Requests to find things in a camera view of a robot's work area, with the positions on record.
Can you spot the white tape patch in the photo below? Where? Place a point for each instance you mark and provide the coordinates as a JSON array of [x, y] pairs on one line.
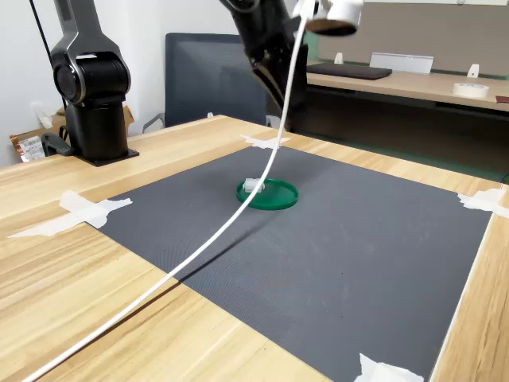
[[258, 141], [378, 372], [481, 201], [79, 207]]

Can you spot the black table clamp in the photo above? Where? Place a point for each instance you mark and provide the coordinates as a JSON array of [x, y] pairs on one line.
[[55, 145]]

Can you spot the dark grey office chair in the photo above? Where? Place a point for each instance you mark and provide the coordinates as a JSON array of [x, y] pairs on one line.
[[207, 79]]

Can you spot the small white bracket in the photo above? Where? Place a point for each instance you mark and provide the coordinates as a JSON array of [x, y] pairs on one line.
[[338, 58], [472, 71]]

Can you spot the round green lid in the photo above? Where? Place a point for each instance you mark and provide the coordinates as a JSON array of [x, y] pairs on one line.
[[278, 195]]

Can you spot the grey desk partition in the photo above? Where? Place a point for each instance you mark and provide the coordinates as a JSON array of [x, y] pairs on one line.
[[437, 32]]

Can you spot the dark red booklet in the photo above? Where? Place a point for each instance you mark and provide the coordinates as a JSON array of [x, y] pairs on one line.
[[503, 98]]

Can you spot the white tape roll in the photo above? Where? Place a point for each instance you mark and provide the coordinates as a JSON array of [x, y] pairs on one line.
[[461, 90]]

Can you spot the brown cardboard box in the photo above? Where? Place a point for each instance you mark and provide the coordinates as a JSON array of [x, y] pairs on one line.
[[59, 121]]

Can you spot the small white plastic terminal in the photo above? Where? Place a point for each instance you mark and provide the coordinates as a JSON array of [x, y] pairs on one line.
[[251, 185]]

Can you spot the white camera box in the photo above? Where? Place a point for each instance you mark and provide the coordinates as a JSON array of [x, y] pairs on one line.
[[342, 12]]

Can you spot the pale wooden desk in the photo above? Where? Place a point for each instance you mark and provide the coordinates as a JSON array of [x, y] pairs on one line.
[[397, 85]]

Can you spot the silver metal stand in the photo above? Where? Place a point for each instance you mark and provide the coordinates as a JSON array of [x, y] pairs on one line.
[[401, 63]]

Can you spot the dark grey mat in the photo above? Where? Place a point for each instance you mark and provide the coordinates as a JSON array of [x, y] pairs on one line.
[[338, 258]]

